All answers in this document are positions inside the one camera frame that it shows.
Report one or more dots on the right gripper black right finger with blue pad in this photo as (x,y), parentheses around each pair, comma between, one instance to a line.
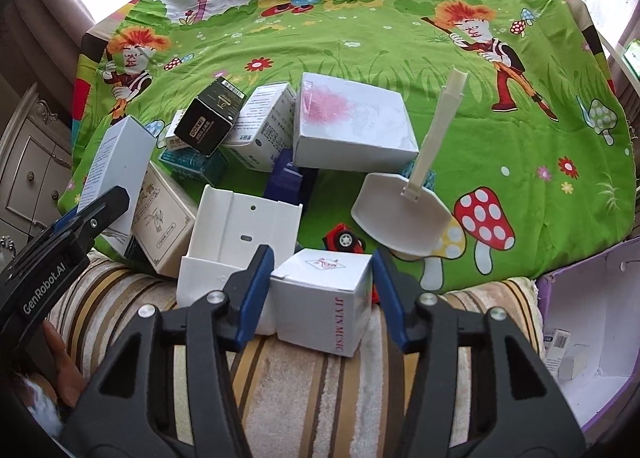
(517,410)

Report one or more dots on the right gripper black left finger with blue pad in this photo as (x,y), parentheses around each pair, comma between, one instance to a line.
(128,407)

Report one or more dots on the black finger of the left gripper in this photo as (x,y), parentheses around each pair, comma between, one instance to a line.
(79,228)

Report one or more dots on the cream box with drawing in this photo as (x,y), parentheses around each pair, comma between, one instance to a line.
(163,222)

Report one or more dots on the tall white box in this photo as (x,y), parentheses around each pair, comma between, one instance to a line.
(121,161)

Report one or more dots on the white plastic tray box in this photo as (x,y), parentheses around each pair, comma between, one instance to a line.
(227,231)

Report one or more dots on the teal box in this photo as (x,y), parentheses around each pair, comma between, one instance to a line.
(189,163)

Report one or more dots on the black shaver box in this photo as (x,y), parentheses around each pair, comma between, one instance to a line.
(210,116)

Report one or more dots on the dark blue box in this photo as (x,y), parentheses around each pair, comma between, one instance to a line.
(290,183)

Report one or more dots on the white box blue text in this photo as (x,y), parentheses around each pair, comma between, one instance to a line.
(264,127)

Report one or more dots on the white cube box red logo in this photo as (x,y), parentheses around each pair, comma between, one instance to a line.
(323,300)

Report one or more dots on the cream plastic scoop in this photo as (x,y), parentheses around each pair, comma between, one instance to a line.
(400,212)

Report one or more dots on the red toy car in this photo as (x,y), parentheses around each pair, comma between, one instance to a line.
(341,238)

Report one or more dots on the large white box pink stain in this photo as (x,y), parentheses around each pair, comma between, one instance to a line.
(341,125)

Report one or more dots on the small white red-text box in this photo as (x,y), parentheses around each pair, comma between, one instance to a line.
(172,141)

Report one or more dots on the person's left hand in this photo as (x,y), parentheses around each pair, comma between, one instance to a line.
(44,399)

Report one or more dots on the small white box in bin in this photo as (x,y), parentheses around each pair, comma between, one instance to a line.
(574,361)

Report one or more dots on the barcode white box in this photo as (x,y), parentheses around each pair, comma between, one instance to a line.
(555,343)

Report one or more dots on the white carved cabinet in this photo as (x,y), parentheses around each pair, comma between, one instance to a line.
(36,165)

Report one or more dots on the purple cardboard storage box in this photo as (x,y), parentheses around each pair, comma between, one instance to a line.
(597,300)

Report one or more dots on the striped beige sofa cover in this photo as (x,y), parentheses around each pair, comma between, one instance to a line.
(293,402)

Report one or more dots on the green cartoon print cloth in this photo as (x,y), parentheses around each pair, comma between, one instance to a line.
(504,109)

